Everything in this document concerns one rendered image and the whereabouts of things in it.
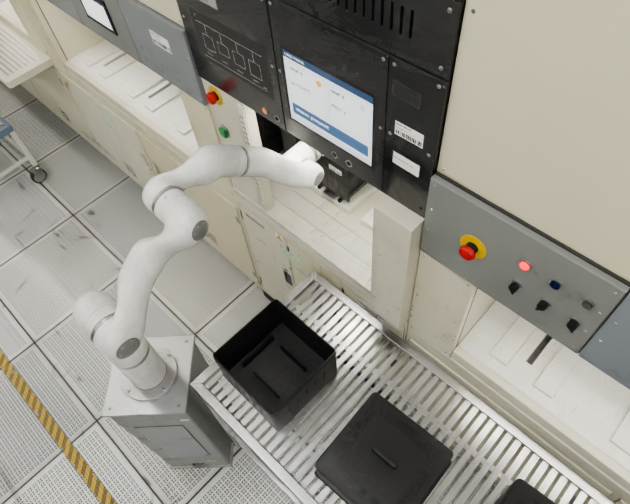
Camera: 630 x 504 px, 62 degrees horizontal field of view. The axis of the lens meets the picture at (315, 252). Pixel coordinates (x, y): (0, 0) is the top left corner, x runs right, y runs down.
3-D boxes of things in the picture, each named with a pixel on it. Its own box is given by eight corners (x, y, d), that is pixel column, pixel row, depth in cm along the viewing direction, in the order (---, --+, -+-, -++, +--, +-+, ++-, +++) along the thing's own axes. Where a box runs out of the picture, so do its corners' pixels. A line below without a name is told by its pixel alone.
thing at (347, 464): (313, 473, 158) (309, 463, 147) (373, 398, 169) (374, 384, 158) (393, 546, 145) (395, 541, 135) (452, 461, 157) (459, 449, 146)
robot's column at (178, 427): (169, 469, 235) (101, 416, 172) (177, 407, 250) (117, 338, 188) (232, 467, 233) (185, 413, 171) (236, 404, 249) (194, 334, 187)
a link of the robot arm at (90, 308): (124, 377, 159) (92, 344, 140) (92, 339, 167) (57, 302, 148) (157, 350, 164) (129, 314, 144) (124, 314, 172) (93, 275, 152)
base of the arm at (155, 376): (117, 402, 174) (94, 382, 159) (127, 349, 185) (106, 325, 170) (173, 400, 174) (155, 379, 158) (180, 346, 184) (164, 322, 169)
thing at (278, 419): (282, 321, 187) (275, 297, 173) (339, 371, 175) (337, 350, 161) (222, 375, 177) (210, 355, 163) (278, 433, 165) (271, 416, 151)
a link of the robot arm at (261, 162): (268, 165, 143) (331, 166, 167) (230, 139, 150) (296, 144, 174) (257, 194, 146) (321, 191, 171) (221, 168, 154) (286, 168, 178)
